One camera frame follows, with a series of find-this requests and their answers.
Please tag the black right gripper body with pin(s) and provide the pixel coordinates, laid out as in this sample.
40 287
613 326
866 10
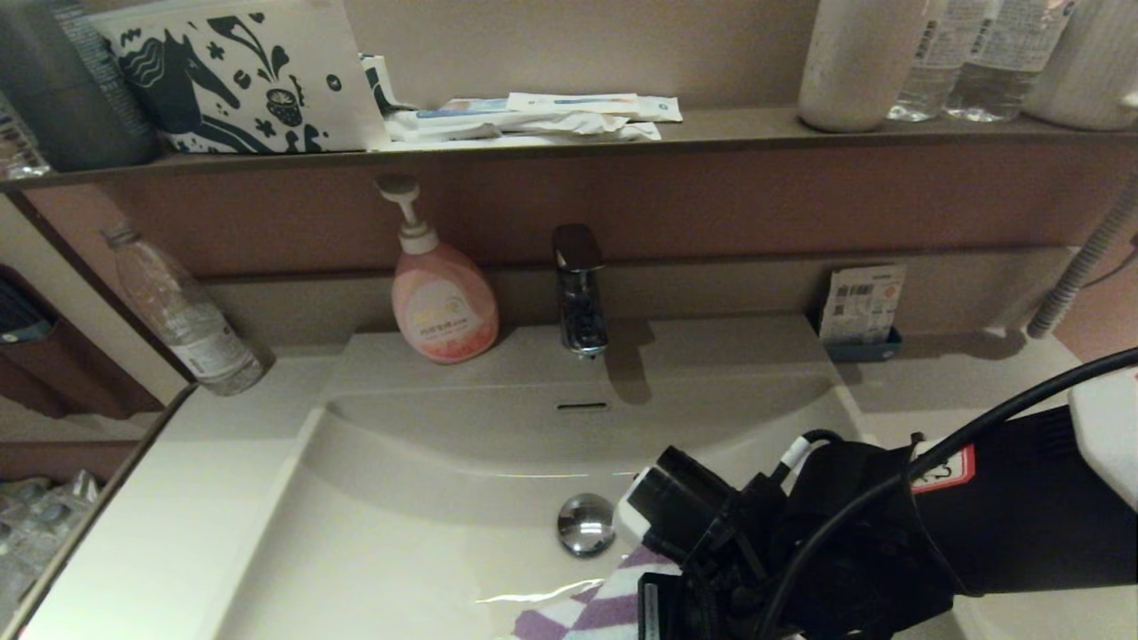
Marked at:
677 613

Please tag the purple white striped towel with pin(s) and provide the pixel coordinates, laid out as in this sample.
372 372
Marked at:
605 613

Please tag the chrome lever faucet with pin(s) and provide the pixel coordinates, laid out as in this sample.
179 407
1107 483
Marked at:
580 302

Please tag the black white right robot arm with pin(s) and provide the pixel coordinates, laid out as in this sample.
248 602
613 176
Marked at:
1022 516

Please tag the white ceramic sink basin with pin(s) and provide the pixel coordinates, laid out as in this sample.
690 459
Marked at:
400 533

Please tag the chrome drain stopper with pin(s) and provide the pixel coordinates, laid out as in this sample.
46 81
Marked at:
582 524

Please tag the small blue tray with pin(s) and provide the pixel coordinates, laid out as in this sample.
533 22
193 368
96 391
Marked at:
861 352

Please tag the small card in blue holder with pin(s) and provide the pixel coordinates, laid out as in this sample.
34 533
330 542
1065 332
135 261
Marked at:
862 302

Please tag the pink soap pump bottle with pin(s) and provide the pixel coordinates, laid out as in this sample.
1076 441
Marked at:
444 311

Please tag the white tubes and packets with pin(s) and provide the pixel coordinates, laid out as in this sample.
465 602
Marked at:
533 130

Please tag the long white toothbrush packet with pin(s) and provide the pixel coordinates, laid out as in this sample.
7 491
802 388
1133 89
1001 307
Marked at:
591 107

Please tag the blue white toothbrush packet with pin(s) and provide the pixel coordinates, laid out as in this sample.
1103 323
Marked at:
471 110

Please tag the clear plastic water bottle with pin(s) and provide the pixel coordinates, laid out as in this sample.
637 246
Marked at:
1002 80
187 329
931 71

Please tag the white ceramic bottle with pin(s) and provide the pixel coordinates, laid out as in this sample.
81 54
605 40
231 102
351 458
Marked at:
855 71

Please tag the small white green box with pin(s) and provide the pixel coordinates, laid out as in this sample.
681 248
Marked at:
378 82

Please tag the dark brown panel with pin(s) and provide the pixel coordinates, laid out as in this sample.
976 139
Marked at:
80 382

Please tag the wrapped plastic bottle pack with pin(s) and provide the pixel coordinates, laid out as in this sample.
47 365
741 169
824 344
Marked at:
40 533

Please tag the white horse print bag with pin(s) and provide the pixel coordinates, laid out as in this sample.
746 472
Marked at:
267 71

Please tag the white ribbed container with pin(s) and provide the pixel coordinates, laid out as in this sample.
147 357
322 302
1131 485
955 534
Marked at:
1091 71

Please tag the dark object blue rim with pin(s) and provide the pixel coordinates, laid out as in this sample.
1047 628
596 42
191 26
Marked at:
18 316

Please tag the clear plastic packet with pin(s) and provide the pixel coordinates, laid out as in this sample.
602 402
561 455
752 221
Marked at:
16 151

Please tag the dark grey cylinder container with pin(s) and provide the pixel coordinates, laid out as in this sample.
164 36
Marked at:
53 98

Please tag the brown wall shelf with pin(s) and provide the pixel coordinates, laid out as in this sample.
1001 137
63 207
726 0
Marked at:
738 125

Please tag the tan metal rail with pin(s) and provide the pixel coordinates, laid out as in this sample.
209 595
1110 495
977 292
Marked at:
84 533

